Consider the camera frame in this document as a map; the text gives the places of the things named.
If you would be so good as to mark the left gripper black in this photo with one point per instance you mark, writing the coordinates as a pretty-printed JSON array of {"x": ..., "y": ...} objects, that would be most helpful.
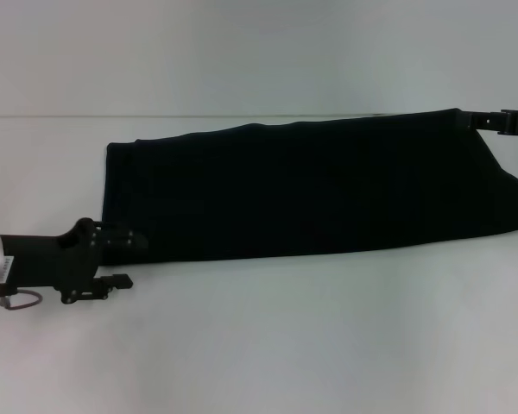
[{"x": 47, "y": 259}]

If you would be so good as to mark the black t-shirt white print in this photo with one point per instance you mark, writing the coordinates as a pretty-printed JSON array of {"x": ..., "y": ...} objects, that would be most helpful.
[{"x": 306, "y": 185}]

